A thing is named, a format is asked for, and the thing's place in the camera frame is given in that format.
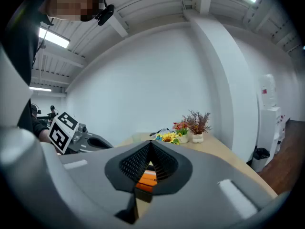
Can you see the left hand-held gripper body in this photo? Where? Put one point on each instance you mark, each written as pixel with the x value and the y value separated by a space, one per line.
pixel 59 135

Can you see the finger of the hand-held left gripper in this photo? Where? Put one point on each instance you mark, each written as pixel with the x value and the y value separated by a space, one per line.
pixel 88 148
pixel 94 135

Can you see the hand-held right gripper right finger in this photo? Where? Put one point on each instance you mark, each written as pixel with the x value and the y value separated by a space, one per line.
pixel 202 175

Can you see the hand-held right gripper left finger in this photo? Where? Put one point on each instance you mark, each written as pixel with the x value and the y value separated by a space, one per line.
pixel 90 175

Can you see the person's left forearm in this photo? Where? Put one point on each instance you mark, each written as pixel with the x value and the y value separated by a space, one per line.
pixel 39 129

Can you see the narrow ceiling light strip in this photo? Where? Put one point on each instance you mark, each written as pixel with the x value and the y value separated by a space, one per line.
pixel 40 89

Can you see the colourful flowers in white pot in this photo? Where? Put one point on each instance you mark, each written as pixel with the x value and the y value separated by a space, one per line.
pixel 182 130

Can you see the yellow sunflower bunch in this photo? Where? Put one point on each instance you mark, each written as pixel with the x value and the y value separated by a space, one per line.
pixel 169 138

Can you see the red-brown plant in white pot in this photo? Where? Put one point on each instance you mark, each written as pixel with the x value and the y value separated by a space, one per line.
pixel 197 125

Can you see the orange packet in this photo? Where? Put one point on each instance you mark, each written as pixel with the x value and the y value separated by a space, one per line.
pixel 146 181

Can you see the bin with black bag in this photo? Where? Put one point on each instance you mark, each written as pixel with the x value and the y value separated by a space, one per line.
pixel 260 159

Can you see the crumpled clear plastic bag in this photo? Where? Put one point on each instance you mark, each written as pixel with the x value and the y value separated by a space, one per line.
pixel 160 131

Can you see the white water dispenser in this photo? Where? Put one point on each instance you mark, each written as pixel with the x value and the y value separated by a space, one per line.
pixel 270 128

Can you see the person's dark clothed torso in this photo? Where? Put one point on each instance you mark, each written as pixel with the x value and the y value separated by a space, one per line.
pixel 19 51

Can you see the large rectangular ceiling light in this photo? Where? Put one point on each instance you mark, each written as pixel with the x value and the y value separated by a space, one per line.
pixel 54 37

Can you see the clear water dispenser bottle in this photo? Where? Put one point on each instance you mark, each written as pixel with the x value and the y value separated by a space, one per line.
pixel 268 89

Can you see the person's head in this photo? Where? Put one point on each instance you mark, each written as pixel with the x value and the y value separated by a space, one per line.
pixel 71 1

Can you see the black head-mounted camera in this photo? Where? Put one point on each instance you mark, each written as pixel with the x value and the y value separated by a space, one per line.
pixel 106 14

